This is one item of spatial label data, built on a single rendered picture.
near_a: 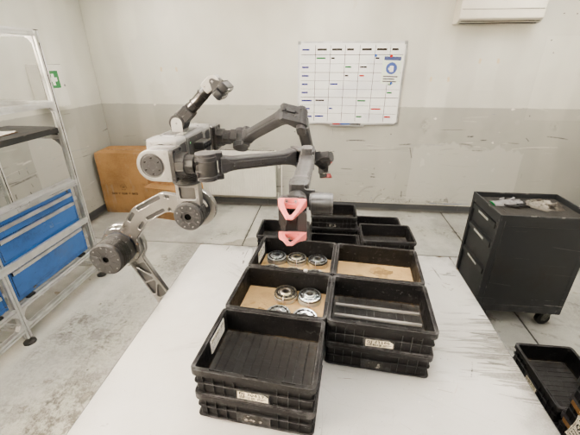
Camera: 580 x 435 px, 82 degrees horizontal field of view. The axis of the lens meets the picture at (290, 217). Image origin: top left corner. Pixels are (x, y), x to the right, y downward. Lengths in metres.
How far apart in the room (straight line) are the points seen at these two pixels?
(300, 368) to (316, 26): 3.65
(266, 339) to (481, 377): 0.84
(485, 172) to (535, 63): 1.24
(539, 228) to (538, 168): 2.43
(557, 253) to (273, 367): 2.16
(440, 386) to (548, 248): 1.58
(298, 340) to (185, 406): 0.46
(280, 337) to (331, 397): 0.28
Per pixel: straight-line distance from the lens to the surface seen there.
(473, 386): 1.56
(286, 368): 1.28
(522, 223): 2.65
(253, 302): 1.54
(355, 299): 1.58
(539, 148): 5.02
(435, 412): 1.43
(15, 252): 2.89
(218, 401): 1.25
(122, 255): 1.92
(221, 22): 4.42
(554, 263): 2.91
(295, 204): 0.77
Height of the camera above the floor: 1.80
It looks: 25 degrees down
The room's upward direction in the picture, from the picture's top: straight up
